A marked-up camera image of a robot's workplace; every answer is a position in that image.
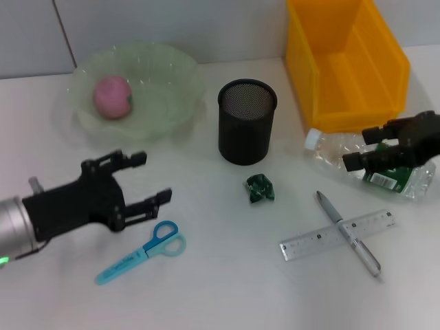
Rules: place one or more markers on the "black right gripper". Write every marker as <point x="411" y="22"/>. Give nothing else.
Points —
<point x="426" y="137"/>

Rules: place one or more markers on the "clear green-label water bottle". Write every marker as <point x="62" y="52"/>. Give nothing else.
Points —
<point x="330" y="151"/>

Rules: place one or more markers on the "clear plastic ruler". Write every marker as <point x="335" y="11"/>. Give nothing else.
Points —
<point x="309" y="242"/>

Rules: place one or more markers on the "green glass fruit plate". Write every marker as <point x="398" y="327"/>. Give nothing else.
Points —
<point x="165" y="89"/>

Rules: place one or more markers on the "yellow plastic bin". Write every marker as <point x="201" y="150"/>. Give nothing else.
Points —
<point x="343" y="51"/>

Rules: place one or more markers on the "black mesh pen cup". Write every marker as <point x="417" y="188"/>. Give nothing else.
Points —
<point x="245" y="137"/>

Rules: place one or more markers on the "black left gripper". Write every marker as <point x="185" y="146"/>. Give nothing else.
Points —
<point x="75" y="203"/>

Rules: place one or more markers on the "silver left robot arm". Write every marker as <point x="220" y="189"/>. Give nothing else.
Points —
<point x="13" y="223"/>

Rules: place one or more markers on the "silver ballpoint pen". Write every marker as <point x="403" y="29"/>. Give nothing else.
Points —
<point x="331" y="211"/>

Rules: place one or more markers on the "green plastic wrapper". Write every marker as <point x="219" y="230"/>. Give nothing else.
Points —
<point x="259" y="188"/>

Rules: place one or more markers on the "blue scissors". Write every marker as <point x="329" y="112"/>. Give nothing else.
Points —
<point x="137" y="256"/>

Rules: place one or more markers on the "pink toy peach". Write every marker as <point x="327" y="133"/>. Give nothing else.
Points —
<point x="111" y="98"/>

